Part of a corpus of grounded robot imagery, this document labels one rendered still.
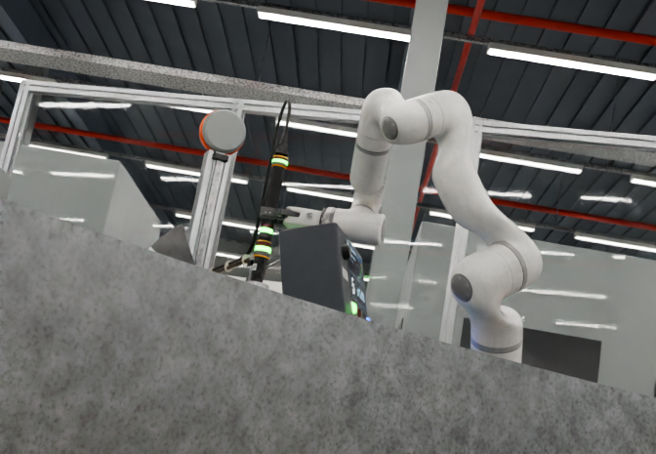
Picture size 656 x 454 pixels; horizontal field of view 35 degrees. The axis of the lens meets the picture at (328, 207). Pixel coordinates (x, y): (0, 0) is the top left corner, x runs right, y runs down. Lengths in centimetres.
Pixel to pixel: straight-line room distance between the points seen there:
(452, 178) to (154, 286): 162
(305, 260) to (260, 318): 103
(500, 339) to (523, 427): 138
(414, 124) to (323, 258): 57
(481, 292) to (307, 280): 55
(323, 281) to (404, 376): 92
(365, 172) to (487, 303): 50
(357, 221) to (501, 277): 53
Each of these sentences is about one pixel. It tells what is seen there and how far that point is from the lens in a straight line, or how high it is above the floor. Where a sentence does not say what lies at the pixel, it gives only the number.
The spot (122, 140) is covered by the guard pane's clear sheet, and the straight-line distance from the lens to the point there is 382.
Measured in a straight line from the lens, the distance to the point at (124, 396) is 74.
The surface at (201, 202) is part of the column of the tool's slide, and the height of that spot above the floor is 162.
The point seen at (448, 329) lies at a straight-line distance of 332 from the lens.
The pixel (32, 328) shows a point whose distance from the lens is 69.
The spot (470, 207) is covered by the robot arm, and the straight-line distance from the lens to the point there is 231.
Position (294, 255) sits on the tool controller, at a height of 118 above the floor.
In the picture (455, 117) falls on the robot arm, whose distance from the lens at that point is 237.
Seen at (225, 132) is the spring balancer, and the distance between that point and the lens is 351.
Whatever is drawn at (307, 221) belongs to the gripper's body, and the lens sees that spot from 268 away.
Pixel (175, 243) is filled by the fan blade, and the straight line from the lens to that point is 293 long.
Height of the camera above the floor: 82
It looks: 14 degrees up
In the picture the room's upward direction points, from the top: 10 degrees clockwise
